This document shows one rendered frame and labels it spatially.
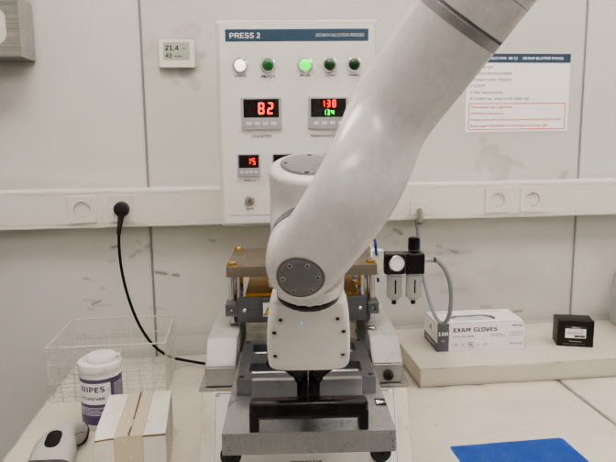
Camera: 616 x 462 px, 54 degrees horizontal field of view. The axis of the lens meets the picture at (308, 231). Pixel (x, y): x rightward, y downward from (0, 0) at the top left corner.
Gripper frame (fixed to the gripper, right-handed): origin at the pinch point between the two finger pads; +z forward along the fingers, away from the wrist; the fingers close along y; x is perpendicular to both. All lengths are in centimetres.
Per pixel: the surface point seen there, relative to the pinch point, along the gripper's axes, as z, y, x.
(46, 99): -12, -63, 94
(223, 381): 13.4, -13.5, 16.1
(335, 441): 3.7, 3.3, -5.8
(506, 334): 41, 52, 61
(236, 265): 1.3, -11.7, 32.7
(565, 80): -12, 75, 105
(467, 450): 35, 31, 19
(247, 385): 4.7, -8.6, 5.8
